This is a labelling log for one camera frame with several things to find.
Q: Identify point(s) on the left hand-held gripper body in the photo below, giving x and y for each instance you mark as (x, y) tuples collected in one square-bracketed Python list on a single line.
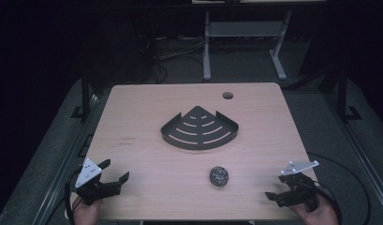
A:
[(88, 172)]

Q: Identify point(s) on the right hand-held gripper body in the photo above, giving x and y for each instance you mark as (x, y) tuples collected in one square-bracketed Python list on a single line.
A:
[(300, 187)]

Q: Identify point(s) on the person's right hand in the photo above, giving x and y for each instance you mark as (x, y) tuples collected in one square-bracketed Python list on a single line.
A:
[(318, 215)]

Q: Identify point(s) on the person's left hand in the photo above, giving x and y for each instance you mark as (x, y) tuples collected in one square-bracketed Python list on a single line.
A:
[(86, 214)]

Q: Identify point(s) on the steel wool scrubber ball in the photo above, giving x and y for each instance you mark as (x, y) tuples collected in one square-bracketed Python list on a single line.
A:
[(219, 176)]

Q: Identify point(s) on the black metal stand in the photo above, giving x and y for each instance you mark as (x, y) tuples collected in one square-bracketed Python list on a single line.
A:
[(85, 93), (342, 93)]

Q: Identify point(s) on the black metal corner shelf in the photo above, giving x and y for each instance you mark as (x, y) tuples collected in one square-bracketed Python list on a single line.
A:
[(199, 129)]

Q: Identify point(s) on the aluminium frame rail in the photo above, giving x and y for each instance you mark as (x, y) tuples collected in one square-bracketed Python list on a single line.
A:
[(360, 150), (64, 162)]

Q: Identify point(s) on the grey metal desk frame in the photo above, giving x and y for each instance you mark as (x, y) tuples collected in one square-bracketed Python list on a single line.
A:
[(242, 29)]

